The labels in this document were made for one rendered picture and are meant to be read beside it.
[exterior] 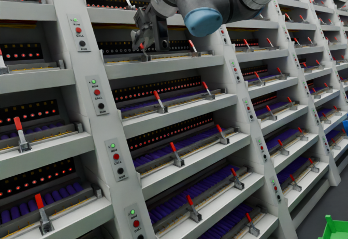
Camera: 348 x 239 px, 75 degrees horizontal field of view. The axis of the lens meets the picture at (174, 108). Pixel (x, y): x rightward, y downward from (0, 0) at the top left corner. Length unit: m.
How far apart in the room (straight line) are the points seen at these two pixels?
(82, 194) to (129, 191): 0.13
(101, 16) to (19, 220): 0.63
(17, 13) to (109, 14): 0.27
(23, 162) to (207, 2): 0.59
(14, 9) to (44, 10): 0.07
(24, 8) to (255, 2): 0.62
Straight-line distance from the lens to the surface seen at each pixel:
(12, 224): 0.72
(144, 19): 0.80
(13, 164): 0.66
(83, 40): 0.77
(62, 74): 0.71
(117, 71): 0.77
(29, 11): 0.79
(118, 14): 0.88
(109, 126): 0.70
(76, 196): 0.74
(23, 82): 0.70
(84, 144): 0.68
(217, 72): 1.17
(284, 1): 2.05
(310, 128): 1.77
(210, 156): 0.92
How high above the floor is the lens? 0.71
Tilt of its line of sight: 3 degrees up
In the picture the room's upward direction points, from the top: 18 degrees counter-clockwise
